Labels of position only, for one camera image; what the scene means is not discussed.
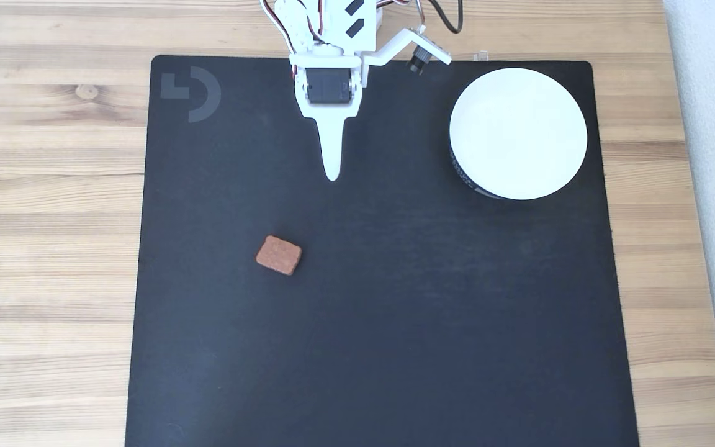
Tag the brown rectangular toy block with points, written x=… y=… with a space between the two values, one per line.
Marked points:
x=278 y=254

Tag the white round plate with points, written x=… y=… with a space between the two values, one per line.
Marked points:
x=519 y=133

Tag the small clear plastic piece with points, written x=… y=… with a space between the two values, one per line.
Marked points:
x=480 y=55

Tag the black mouse mat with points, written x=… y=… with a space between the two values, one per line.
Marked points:
x=395 y=310

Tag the gripper camera module with mount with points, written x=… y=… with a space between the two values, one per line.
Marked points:
x=416 y=53

